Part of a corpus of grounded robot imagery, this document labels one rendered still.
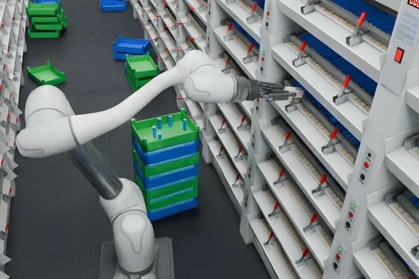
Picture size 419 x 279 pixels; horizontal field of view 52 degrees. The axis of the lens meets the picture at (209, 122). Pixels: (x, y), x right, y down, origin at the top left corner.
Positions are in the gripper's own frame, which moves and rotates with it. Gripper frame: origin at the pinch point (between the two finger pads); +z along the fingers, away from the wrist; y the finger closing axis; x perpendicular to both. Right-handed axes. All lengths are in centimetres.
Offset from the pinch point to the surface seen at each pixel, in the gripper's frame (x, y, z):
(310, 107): -2.9, 5.8, 4.9
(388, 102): 23, 48, -7
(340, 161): -7.2, 32.7, 2.1
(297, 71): 9.9, 3.5, -4.0
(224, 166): -82, -62, 15
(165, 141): -55, -49, -28
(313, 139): -8.0, 19.0, 0.7
